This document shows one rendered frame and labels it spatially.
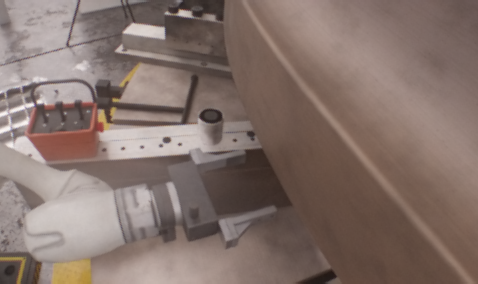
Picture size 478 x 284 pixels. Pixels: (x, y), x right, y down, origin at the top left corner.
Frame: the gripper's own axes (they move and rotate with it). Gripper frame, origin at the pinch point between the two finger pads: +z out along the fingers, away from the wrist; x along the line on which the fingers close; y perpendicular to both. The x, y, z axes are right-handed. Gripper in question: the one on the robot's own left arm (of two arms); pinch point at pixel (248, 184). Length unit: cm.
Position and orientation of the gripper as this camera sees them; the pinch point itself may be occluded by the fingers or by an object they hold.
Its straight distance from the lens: 59.7
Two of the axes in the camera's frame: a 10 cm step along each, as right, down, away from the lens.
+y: 1.1, -7.0, -7.0
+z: 9.2, -2.0, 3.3
